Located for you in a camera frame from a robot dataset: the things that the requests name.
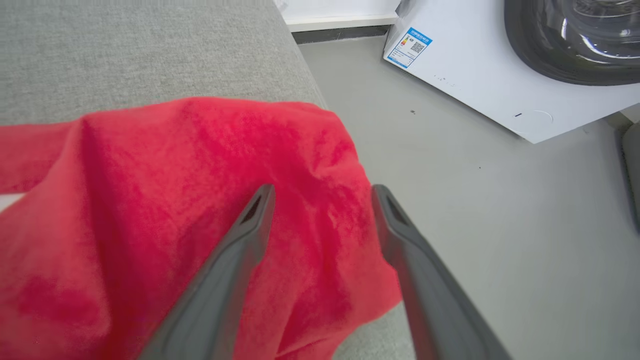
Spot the white washing machine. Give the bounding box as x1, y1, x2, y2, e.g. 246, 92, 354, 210
383, 0, 640, 145

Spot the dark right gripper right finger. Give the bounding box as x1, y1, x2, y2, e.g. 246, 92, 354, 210
372, 184, 512, 360

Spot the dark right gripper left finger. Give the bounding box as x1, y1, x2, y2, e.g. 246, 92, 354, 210
137, 184, 276, 360

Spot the white skirting board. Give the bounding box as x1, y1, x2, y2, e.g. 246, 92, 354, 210
282, 14, 399, 33

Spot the dark glass washing machine door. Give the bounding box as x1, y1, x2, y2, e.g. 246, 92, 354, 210
503, 0, 640, 87

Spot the blue white energy label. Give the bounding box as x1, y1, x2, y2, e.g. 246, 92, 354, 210
386, 26, 434, 70

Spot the grey fabric sofa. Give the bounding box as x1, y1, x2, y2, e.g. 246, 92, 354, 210
0, 0, 416, 360

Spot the red garment with white sleeves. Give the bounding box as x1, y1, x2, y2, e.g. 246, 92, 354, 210
0, 96, 403, 360

